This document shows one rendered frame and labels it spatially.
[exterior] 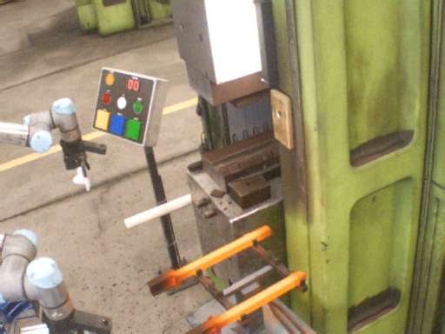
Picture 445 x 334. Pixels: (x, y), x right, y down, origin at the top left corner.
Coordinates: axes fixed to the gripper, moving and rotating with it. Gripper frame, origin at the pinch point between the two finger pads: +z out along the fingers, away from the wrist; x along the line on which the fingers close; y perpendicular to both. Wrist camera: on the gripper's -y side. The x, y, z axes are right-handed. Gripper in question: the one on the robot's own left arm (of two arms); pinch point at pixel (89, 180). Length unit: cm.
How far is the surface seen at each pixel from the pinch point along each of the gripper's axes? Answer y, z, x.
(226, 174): -51, -6, 24
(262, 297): -50, 1, 80
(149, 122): -27.4, -10.7, -17.2
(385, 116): -101, -30, 46
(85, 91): 34, 93, -306
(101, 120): -6.1, -7.3, -34.9
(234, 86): -58, -38, 23
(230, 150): -55, -6, 9
